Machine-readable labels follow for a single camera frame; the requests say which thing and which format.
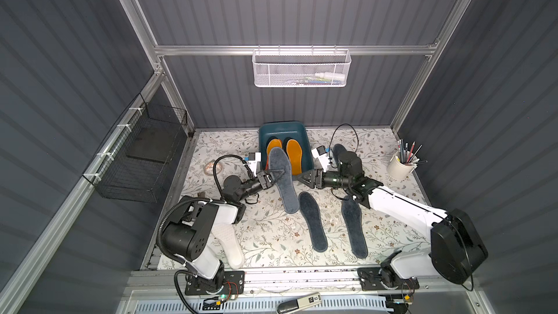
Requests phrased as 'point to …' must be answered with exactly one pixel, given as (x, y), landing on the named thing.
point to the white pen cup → (404, 160)
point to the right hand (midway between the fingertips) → (302, 177)
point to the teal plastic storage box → (285, 131)
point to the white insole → (227, 235)
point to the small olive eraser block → (201, 195)
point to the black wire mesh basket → (131, 166)
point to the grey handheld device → (296, 304)
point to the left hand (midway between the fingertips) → (288, 176)
